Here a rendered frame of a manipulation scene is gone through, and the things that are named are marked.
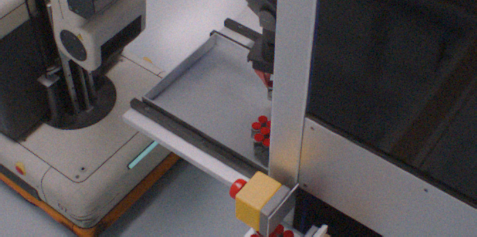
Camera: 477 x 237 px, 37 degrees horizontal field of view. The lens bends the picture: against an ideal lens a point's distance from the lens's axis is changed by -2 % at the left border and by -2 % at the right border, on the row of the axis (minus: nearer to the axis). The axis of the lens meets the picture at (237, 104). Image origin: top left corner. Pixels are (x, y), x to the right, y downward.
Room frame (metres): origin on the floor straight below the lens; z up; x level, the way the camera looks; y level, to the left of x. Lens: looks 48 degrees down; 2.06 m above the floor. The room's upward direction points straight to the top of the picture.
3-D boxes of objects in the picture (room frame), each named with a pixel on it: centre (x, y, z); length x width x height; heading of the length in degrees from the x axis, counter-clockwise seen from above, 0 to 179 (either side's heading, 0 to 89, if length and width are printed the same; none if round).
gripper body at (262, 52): (1.08, -0.08, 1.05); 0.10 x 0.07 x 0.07; 68
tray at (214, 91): (1.08, 0.00, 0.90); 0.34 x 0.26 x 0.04; 53
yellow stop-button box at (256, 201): (0.74, -0.04, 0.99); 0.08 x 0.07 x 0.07; 53
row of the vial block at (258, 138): (1.01, -0.09, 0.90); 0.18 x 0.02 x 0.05; 143
